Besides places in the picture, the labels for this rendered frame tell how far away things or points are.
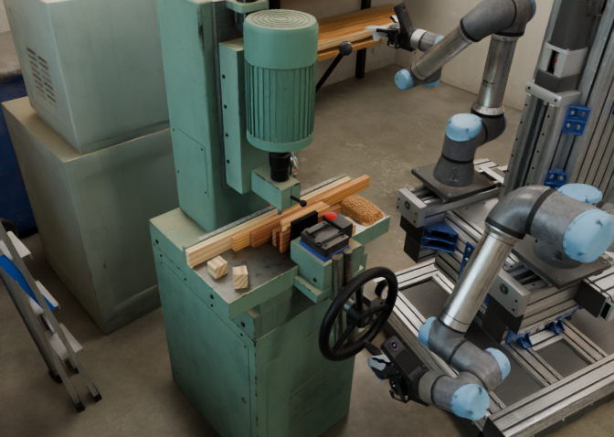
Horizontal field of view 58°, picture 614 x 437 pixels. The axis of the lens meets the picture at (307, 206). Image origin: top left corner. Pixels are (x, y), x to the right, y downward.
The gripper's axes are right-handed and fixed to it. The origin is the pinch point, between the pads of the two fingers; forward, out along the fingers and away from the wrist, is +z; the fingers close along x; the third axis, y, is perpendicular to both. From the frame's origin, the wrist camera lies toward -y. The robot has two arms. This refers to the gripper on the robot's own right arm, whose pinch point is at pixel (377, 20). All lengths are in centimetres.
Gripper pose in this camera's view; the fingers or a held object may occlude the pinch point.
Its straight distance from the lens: 239.8
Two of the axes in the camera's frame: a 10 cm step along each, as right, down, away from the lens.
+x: 7.5, -4.6, 4.8
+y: 0.7, 7.7, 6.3
